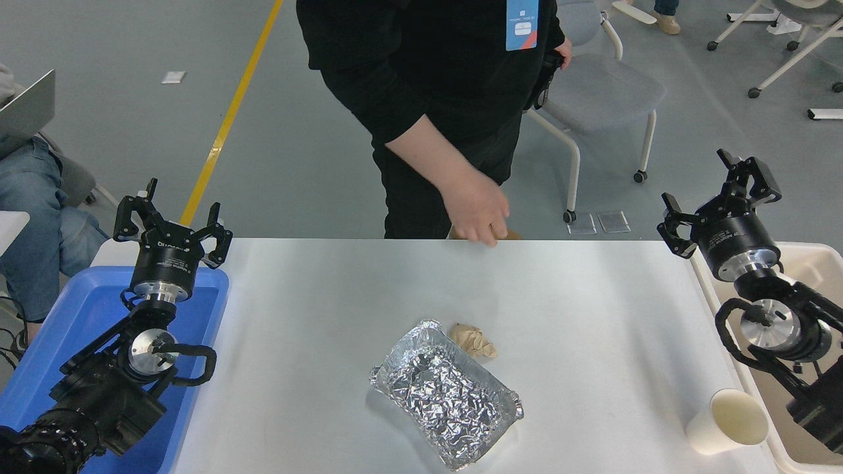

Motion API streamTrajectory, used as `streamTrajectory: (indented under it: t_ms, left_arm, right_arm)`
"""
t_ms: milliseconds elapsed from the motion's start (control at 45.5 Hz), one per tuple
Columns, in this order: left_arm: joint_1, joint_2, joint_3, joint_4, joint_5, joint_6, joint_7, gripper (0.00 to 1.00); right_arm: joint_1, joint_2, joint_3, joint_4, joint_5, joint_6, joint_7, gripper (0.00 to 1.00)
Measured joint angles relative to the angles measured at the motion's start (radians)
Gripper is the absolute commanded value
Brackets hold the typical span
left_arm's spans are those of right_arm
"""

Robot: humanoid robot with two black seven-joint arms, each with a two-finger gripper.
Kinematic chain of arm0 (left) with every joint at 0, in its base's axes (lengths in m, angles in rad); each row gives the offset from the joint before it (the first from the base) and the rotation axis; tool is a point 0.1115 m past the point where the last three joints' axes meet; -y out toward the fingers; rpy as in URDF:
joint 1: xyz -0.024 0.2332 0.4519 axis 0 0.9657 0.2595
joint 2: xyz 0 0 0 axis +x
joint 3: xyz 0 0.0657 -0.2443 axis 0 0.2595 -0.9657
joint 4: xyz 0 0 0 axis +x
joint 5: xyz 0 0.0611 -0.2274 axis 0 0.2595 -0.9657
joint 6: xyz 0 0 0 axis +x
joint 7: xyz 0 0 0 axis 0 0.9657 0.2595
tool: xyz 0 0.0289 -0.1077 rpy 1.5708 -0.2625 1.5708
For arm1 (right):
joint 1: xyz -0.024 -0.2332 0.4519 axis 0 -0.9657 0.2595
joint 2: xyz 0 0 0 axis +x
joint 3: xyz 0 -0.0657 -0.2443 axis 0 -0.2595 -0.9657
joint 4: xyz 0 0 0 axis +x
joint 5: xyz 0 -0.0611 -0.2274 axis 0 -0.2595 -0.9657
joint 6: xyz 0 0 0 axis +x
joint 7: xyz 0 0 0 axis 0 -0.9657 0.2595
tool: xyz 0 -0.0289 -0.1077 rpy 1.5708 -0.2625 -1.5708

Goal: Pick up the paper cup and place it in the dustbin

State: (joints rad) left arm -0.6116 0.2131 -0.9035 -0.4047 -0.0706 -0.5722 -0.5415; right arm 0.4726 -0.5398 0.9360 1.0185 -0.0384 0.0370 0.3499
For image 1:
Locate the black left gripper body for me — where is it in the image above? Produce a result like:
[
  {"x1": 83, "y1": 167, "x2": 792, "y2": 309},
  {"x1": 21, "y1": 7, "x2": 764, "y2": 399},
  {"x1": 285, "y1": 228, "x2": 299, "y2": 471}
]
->
[{"x1": 129, "y1": 221, "x2": 206, "y2": 294}]

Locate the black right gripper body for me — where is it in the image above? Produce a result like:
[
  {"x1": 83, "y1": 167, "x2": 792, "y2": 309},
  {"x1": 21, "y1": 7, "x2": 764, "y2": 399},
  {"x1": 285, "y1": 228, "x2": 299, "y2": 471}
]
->
[{"x1": 690, "y1": 197, "x2": 779, "y2": 277}]

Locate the white paper cup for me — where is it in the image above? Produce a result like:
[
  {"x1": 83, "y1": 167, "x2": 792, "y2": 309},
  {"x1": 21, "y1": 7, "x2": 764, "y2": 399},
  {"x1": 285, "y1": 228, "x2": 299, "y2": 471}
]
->
[{"x1": 685, "y1": 388, "x2": 770, "y2": 456}]

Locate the black handheld controller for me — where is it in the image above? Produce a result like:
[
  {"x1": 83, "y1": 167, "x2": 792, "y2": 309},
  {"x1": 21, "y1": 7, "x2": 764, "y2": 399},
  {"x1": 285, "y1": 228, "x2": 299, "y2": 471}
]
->
[{"x1": 526, "y1": 50, "x2": 566, "y2": 111}]

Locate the person's right hand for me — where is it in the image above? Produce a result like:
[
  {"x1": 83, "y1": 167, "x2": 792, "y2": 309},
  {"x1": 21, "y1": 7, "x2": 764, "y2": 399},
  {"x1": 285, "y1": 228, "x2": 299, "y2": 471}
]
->
[{"x1": 440, "y1": 168, "x2": 511, "y2": 248}]

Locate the grey padded chair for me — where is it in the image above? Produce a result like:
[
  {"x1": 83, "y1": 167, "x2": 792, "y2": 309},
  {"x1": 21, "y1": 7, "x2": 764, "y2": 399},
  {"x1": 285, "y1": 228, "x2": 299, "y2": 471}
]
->
[{"x1": 36, "y1": 132, "x2": 121, "y2": 209}]

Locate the large pale plastic bin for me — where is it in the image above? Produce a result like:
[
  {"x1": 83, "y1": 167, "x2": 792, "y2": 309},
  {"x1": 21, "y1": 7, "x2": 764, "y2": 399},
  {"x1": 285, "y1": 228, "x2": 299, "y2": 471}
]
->
[{"x1": 687, "y1": 242, "x2": 843, "y2": 474}]

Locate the person with laptop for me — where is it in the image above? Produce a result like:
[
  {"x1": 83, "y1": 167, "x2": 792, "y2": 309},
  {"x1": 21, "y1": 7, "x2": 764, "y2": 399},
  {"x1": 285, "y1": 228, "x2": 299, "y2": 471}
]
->
[{"x1": 0, "y1": 63, "x2": 113, "y2": 343}]

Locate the blue plastic tray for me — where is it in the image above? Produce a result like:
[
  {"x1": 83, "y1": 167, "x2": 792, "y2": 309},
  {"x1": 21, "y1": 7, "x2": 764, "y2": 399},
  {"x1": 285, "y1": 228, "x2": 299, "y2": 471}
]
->
[{"x1": 0, "y1": 265, "x2": 230, "y2": 474}]

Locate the white side table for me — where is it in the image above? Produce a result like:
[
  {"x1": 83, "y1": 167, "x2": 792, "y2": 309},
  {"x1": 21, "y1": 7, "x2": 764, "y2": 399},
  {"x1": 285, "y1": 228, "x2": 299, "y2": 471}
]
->
[{"x1": 0, "y1": 211, "x2": 31, "y2": 257}]

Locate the grey laptop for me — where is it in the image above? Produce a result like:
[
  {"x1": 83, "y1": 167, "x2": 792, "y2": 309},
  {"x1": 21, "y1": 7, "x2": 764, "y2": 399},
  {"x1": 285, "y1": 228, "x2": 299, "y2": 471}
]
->
[{"x1": 0, "y1": 70, "x2": 57, "y2": 159}]

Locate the grey chair with white legs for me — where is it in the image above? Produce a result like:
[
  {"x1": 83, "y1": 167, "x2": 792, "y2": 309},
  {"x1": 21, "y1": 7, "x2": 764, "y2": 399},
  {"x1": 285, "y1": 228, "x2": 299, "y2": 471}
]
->
[{"x1": 526, "y1": 0, "x2": 667, "y2": 224}]

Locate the white-legged caster chair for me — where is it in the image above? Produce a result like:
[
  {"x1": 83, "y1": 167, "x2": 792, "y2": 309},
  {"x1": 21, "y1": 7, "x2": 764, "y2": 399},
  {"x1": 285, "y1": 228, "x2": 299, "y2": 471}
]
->
[{"x1": 707, "y1": 0, "x2": 843, "y2": 99}]

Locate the person in jeans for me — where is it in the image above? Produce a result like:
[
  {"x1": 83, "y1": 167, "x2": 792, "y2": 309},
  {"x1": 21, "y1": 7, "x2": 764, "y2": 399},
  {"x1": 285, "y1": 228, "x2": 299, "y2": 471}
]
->
[{"x1": 652, "y1": 0, "x2": 682, "y2": 36}]

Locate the crumpled tan paper ball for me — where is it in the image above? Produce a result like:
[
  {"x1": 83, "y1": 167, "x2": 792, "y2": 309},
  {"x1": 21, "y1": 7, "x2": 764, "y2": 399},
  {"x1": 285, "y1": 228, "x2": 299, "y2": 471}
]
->
[{"x1": 450, "y1": 323, "x2": 499, "y2": 360}]

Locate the blue id badge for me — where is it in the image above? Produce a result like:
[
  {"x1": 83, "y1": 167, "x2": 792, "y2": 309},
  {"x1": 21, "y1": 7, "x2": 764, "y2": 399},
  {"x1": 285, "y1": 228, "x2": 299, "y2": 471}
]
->
[{"x1": 506, "y1": 0, "x2": 539, "y2": 52}]

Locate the person with badge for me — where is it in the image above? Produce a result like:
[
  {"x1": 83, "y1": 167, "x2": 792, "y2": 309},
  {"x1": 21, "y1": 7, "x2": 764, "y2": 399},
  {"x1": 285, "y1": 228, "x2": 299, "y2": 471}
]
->
[{"x1": 296, "y1": 0, "x2": 574, "y2": 248}]

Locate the crinkled foil tray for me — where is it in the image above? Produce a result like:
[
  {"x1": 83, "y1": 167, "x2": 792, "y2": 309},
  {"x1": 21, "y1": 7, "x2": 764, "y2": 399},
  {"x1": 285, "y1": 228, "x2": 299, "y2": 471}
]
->
[{"x1": 369, "y1": 320, "x2": 525, "y2": 471}]

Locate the black floor cable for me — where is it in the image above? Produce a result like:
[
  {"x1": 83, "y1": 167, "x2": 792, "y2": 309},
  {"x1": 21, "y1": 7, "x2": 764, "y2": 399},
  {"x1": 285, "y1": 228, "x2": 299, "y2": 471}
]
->
[{"x1": 0, "y1": 295, "x2": 30, "y2": 369}]

